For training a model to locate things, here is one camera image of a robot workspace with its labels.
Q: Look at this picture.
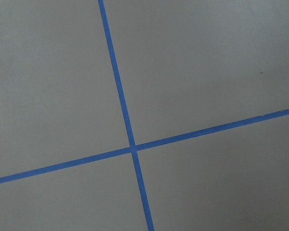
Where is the crossing blue tape line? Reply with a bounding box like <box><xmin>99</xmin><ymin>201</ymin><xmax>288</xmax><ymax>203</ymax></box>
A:
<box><xmin>0</xmin><ymin>109</ymin><xmax>289</xmax><ymax>184</ymax></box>

